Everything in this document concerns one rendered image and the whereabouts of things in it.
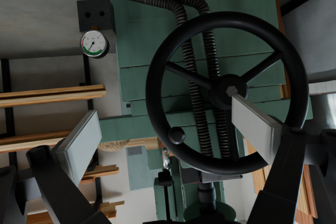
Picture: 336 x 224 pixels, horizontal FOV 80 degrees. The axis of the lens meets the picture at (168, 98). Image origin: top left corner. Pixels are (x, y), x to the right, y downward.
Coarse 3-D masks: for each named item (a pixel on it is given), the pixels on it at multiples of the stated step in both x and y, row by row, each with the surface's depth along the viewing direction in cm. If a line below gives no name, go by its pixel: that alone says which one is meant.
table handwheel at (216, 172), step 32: (192, 32) 35; (256, 32) 36; (160, 64) 34; (288, 64) 36; (160, 96) 35; (224, 96) 33; (160, 128) 34; (192, 160) 34; (224, 160) 35; (256, 160) 34
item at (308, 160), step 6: (276, 120) 15; (282, 126) 14; (288, 126) 14; (282, 132) 13; (312, 138) 12; (318, 138) 12; (306, 144) 12; (312, 144) 12; (318, 144) 12; (306, 150) 12; (312, 150) 12; (318, 150) 12; (324, 150) 12; (306, 156) 12; (312, 156) 12; (318, 156) 12; (324, 156) 12; (306, 162) 12; (312, 162) 12; (318, 162) 12; (324, 162) 12
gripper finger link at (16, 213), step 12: (0, 168) 11; (12, 168) 11; (0, 180) 11; (12, 180) 10; (0, 192) 10; (12, 192) 10; (0, 204) 9; (12, 204) 10; (24, 204) 11; (0, 216) 8; (12, 216) 9; (24, 216) 11
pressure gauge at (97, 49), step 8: (88, 32) 47; (96, 32) 47; (80, 40) 46; (88, 40) 47; (96, 40) 47; (104, 40) 47; (88, 48) 47; (96, 48) 47; (104, 48) 47; (96, 56) 47
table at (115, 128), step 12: (204, 108) 50; (264, 108) 54; (276, 108) 54; (288, 108) 54; (108, 120) 52; (120, 120) 52; (132, 120) 53; (144, 120) 53; (168, 120) 43; (180, 120) 43; (192, 120) 43; (108, 132) 52; (120, 132) 52; (132, 132) 52; (144, 132) 53
